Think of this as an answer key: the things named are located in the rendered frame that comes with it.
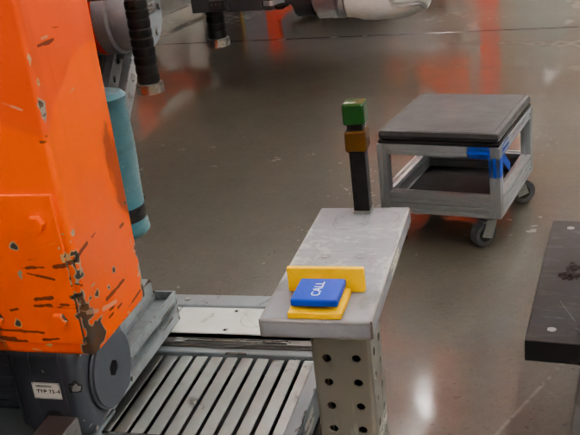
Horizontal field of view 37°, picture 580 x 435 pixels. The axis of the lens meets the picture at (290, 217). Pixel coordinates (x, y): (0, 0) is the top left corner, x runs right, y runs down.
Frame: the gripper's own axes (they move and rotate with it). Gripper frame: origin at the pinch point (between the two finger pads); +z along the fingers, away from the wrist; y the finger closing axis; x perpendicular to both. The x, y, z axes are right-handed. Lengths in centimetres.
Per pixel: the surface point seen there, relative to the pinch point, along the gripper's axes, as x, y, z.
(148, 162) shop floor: -84, 149, 92
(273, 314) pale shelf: -38, -52, -22
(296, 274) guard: -35, -44, -24
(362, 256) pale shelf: -38, -32, -32
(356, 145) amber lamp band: -24.7, -14.2, -28.5
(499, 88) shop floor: -83, 240, -43
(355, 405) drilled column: -62, -40, -30
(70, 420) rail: -44, -72, 2
